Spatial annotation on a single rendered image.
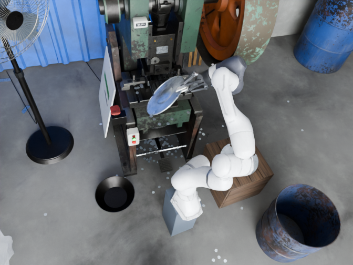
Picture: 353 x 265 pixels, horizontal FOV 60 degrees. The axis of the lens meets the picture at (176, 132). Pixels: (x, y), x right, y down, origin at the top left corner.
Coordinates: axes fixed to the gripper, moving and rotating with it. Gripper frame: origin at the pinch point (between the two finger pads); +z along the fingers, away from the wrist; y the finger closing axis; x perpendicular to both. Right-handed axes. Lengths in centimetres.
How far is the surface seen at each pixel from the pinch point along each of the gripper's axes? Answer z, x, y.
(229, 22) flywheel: -27.8, -37.4, 3.2
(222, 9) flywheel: -26, -44, 9
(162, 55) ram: 14.0, -25.9, 11.1
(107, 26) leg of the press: 58, -60, 36
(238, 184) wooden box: 14, 11, -85
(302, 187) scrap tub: -22, 7, -109
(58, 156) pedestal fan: 137, 9, -5
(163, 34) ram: 3.6, -25.9, 21.7
